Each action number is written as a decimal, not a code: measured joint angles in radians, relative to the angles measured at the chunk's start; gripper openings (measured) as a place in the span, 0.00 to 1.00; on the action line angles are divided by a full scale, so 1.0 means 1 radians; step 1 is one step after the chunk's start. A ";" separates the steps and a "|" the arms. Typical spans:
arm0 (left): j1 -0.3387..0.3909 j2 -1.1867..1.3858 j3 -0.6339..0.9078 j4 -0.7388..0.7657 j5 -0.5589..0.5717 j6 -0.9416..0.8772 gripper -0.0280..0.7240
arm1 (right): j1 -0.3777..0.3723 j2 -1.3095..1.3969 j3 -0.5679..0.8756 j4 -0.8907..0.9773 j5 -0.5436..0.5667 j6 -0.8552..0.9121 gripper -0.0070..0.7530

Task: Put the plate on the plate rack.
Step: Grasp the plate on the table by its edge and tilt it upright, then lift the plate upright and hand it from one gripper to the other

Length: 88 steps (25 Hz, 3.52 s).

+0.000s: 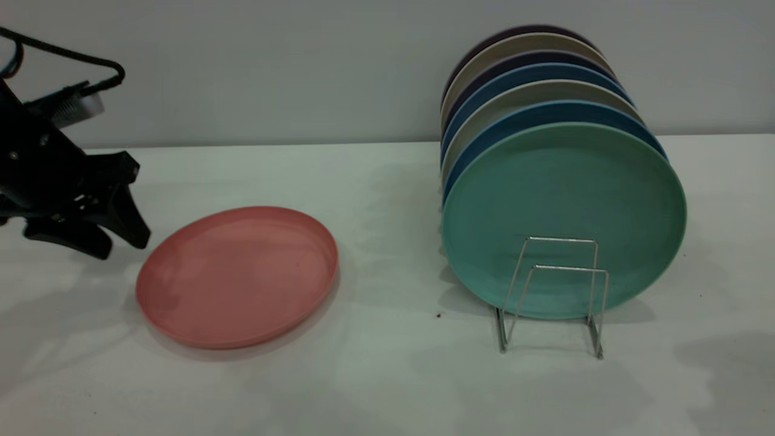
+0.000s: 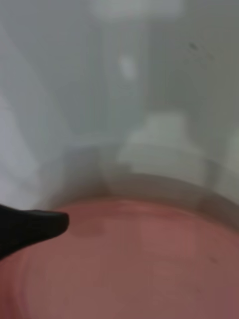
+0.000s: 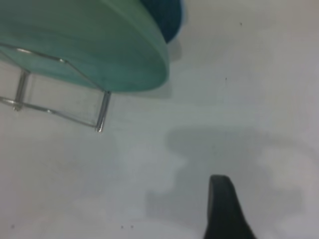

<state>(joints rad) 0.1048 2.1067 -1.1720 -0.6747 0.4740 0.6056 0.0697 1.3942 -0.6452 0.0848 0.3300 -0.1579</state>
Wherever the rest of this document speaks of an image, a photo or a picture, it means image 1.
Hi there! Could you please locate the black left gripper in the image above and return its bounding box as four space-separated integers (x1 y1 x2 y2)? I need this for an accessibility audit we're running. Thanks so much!
0 79 151 260

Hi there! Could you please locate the pink round plate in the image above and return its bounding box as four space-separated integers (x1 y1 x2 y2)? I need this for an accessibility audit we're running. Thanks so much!
135 206 340 350

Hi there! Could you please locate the beige plate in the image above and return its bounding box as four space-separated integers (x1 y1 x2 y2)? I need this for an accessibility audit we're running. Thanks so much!
441 80 645 182
440 33 617 131

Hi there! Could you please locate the blue plate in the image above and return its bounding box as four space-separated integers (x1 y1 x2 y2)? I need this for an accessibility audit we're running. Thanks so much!
440 62 633 161
442 100 668 203

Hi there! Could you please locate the dark purple plate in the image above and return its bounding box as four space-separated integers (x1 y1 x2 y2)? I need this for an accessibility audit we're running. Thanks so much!
442 50 619 137
442 24 603 104

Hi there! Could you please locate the green plate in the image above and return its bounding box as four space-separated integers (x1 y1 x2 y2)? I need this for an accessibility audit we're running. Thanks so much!
441 122 688 320

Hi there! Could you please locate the black cable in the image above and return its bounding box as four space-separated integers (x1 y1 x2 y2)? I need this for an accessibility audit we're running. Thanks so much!
0 41 25 79
0 27 126 94

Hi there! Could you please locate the silver wire plate rack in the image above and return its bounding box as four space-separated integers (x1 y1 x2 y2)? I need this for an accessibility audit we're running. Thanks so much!
495 236 610 360

